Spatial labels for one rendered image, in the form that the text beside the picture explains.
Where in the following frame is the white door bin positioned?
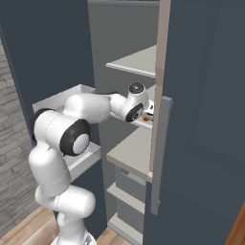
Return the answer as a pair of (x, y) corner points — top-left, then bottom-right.
(32, 83), (102, 184)

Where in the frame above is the dark fridge door with bin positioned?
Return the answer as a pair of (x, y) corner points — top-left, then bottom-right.
(0, 0), (108, 240)

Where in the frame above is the grey fridge drawer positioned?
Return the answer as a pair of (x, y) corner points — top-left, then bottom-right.
(114, 166), (147, 235)

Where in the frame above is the dark grey fridge body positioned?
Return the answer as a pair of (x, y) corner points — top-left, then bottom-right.
(86, 0), (161, 245)

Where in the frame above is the brown wooden cabinet panel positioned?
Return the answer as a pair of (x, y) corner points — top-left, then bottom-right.
(224, 202), (245, 245)

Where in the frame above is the grey fridge door handle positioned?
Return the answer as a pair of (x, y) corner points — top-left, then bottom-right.
(149, 95), (173, 216)

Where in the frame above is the dark fridge door with handle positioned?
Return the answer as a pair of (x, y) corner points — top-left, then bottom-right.
(143, 0), (245, 245)

